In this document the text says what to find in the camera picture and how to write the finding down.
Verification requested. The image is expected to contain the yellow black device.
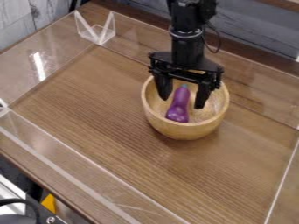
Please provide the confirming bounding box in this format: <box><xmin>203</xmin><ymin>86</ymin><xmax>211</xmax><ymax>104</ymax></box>
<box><xmin>24</xmin><ymin>192</ymin><xmax>68</xmax><ymax>224</ymax></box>

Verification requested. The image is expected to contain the clear acrylic table barrier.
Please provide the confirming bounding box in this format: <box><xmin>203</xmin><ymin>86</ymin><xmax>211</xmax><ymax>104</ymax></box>
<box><xmin>0</xmin><ymin>3</ymin><xmax>299</xmax><ymax>224</ymax></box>

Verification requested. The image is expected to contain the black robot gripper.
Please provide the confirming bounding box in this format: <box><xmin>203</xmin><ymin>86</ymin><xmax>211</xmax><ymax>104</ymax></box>
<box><xmin>148</xmin><ymin>27</ymin><xmax>225</xmax><ymax>109</ymax></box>

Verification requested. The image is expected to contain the clear acrylic corner bracket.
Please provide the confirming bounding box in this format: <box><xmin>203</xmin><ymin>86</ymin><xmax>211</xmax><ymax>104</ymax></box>
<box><xmin>74</xmin><ymin>10</ymin><xmax>116</xmax><ymax>46</ymax></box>

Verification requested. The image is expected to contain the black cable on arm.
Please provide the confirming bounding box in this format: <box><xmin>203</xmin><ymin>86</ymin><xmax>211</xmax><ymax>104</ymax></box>
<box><xmin>201</xmin><ymin>21</ymin><xmax>222</xmax><ymax>55</ymax></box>

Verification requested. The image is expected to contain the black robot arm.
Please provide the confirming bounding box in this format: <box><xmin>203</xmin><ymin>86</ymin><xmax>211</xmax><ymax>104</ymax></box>
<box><xmin>148</xmin><ymin>0</ymin><xmax>225</xmax><ymax>109</ymax></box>

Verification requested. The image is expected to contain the brown wooden bowl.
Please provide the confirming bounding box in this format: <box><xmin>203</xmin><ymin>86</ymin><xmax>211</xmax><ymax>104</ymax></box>
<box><xmin>142</xmin><ymin>77</ymin><xmax>230</xmax><ymax>140</ymax></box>

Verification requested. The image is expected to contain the purple toy eggplant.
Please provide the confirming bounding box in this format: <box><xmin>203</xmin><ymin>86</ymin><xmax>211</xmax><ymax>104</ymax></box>
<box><xmin>164</xmin><ymin>84</ymin><xmax>191</xmax><ymax>123</ymax></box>

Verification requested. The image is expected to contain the black cable bottom left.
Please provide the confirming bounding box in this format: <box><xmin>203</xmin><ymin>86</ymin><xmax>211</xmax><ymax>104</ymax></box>
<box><xmin>0</xmin><ymin>197</ymin><xmax>43</xmax><ymax>224</ymax></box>

